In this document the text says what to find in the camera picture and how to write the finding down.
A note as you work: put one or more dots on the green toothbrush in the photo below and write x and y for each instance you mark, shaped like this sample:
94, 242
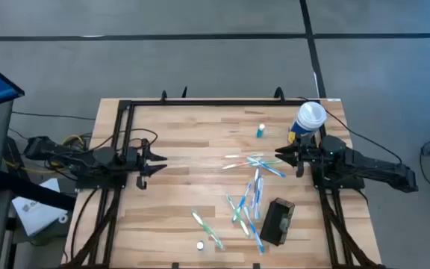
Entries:
207, 229
273, 162
238, 214

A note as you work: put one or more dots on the pale orange toothbrush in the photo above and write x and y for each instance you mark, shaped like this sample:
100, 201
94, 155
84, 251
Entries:
243, 155

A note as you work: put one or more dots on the small white tape roll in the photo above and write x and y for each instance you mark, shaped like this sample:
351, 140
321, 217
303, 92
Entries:
61, 216

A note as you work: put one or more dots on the pink toothbrush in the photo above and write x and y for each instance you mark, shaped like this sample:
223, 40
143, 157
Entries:
235, 165

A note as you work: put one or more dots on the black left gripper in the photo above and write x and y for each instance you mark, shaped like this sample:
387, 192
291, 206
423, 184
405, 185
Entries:
134, 166

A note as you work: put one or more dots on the teal mouthwash bottle white cap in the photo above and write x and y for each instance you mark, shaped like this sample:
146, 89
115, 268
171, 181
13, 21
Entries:
260, 130
200, 245

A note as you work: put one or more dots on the white box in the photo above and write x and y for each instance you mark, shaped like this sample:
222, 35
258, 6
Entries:
37, 209

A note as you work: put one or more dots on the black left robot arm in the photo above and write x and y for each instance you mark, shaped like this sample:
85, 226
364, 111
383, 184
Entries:
99, 158

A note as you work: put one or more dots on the black metal table frame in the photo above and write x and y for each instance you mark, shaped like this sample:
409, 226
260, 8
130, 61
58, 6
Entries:
218, 102

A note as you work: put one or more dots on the white tape strip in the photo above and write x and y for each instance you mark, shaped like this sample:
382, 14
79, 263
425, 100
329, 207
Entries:
333, 99

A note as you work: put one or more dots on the white toothbrush purple bristles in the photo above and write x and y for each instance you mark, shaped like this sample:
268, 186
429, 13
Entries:
255, 183

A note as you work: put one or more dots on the black metal bar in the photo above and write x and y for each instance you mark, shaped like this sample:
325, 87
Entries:
36, 190

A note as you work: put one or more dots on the black table clamp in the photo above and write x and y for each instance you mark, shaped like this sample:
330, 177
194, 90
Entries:
256, 266
175, 266
184, 92
279, 93
164, 96

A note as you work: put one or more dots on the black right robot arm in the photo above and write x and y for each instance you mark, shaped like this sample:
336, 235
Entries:
368, 162

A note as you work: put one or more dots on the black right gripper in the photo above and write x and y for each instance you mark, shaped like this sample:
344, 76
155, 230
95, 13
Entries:
312, 157

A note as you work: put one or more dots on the blue yellow wipes canister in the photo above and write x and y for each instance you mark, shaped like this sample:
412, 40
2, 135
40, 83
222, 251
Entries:
308, 119

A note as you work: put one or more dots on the black organizer caddy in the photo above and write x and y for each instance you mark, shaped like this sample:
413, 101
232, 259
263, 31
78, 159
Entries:
276, 222

